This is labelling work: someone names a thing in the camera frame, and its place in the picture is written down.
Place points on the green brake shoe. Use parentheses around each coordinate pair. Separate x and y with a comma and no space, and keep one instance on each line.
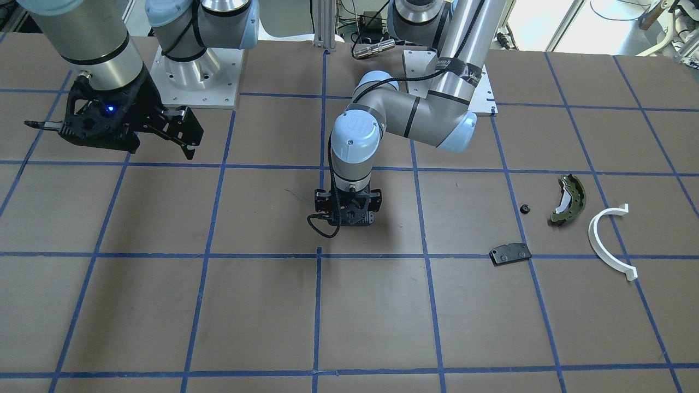
(573,201)

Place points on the black brake pad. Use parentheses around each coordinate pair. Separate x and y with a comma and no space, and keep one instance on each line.
(510,253)

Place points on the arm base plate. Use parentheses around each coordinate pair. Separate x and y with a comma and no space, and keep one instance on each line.
(421,62)
(210,82)

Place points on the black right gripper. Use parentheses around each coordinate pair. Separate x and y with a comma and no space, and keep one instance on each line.
(143,101)

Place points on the aluminium frame post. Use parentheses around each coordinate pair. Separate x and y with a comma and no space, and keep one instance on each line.
(324,20)

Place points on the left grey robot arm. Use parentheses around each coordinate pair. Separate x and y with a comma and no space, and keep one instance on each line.
(461,33)

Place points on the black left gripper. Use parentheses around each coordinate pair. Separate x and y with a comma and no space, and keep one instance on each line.
(376,200)

